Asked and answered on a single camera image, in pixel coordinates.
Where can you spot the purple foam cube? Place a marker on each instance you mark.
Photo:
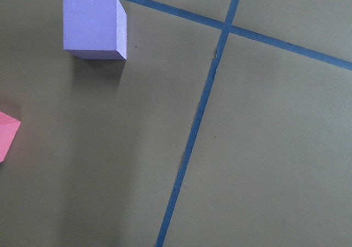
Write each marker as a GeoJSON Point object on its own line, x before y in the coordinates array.
{"type": "Point", "coordinates": [95, 29]}

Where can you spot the red foam cube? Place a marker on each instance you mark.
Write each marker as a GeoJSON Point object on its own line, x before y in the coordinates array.
{"type": "Point", "coordinates": [9, 128]}

